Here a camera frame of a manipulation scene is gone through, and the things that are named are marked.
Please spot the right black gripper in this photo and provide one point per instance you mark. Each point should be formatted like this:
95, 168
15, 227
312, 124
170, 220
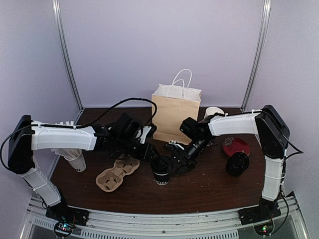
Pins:
180, 154

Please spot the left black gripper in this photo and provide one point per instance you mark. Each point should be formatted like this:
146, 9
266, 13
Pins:
147, 155

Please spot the stack of paper cups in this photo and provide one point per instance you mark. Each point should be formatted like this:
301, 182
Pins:
213, 110

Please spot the stack of black lids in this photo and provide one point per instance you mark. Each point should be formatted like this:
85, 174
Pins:
237, 164

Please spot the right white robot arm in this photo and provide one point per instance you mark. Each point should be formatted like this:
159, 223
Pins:
266, 123

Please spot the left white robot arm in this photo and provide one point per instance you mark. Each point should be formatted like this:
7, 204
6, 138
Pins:
127, 136

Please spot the brown paper takeout bag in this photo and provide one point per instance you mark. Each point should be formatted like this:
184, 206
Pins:
175, 103

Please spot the cardboard cup carrier tray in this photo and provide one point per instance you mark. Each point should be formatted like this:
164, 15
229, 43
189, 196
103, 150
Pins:
110, 179

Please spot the red patterned plate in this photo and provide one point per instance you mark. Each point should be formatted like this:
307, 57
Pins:
232, 145

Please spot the white cup holding straws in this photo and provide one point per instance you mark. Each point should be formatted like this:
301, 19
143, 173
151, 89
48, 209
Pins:
77, 162

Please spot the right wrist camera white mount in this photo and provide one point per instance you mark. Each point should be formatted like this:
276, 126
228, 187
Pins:
173, 144

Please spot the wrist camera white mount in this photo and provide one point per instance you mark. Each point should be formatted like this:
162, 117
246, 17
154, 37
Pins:
146, 132
173, 144

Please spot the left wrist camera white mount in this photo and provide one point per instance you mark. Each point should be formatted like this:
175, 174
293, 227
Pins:
146, 132

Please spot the aluminium front rail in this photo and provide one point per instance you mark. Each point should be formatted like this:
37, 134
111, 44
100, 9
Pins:
224, 224

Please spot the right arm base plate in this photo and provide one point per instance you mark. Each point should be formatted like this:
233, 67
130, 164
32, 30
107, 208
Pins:
258, 214

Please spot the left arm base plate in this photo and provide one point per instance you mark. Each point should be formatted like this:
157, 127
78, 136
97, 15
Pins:
66, 214

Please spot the left aluminium corner post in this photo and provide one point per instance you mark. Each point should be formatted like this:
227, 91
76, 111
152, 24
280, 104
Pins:
65, 53

